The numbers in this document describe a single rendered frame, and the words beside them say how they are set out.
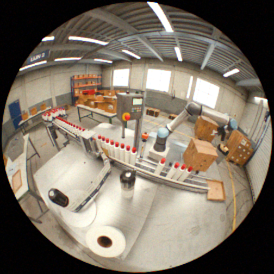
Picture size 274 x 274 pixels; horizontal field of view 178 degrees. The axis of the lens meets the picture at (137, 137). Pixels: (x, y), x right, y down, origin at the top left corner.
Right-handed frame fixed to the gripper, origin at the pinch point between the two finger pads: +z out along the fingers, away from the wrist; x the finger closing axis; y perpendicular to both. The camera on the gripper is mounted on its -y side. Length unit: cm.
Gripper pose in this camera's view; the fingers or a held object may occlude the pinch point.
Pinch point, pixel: (214, 135)
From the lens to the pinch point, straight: 121.3
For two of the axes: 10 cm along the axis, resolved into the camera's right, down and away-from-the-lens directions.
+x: -10.0, -0.6, 0.5
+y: 0.7, -9.8, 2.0
